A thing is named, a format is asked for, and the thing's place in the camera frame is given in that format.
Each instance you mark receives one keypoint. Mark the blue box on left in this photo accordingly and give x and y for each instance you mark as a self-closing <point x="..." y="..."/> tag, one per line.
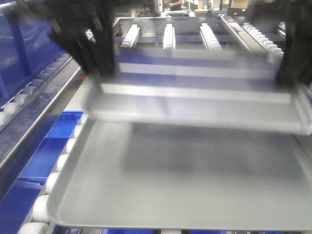
<point x="25" y="51"/>

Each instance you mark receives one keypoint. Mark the far right roller track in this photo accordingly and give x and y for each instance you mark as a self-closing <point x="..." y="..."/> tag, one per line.
<point x="262" y="40"/>

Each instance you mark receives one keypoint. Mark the steel divider rail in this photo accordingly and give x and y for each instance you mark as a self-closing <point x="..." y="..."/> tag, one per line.
<point x="20" y="138"/>
<point x="239" y="35"/>

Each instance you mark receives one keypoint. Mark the white roller track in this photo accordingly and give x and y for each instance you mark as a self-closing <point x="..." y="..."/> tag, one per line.
<point x="36" y="221"/>
<point x="169" y="38"/>
<point x="209" y="39"/>

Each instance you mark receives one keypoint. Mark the left white roller track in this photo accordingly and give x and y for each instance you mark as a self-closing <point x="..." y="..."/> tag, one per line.
<point x="36" y="221"/>

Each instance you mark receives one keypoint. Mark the far left roller track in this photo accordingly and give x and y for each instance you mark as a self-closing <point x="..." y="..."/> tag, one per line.
<point x="9" y="109"/>

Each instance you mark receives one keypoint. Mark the right steel divider rail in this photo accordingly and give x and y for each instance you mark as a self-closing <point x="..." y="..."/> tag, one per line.
<point x="239" y="35"/>

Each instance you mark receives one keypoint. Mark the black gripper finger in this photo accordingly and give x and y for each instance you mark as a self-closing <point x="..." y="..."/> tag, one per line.
<point x="82" y="27"/>
<point x="296" y="65"/>

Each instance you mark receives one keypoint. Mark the middle white roller track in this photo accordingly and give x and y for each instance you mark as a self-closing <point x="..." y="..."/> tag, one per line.
<point x="169" y="38"/>

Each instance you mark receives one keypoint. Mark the blue bin below rack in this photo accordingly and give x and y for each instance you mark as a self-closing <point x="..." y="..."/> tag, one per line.
<point x="17" y="203"/>

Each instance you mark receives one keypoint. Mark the right white roller track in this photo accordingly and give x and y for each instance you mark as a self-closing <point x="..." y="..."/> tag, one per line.
<point x="209" y="39"/>

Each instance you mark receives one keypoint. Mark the small silver ribbed tray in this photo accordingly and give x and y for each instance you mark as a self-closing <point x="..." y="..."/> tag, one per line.
<point x="222" y="89"/>

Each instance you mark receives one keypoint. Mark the left steel divider rail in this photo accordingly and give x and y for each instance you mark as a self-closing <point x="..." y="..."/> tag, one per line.
<point x="20" y="138"/>

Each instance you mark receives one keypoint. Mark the large grey serving tray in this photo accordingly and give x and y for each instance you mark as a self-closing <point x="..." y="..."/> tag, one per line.
<point x="133" y="175"/>

